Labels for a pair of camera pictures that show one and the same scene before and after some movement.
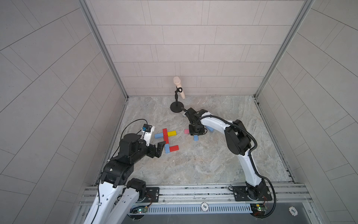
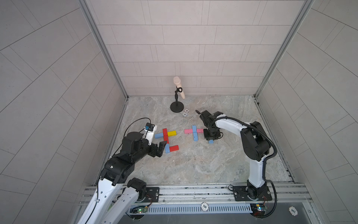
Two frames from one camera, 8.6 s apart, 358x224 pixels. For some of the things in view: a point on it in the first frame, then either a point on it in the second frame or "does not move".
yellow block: x=171 y=133 does not move
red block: x=174 y=148 does not move
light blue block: x=158 y=135 does not move
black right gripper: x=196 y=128 to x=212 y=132
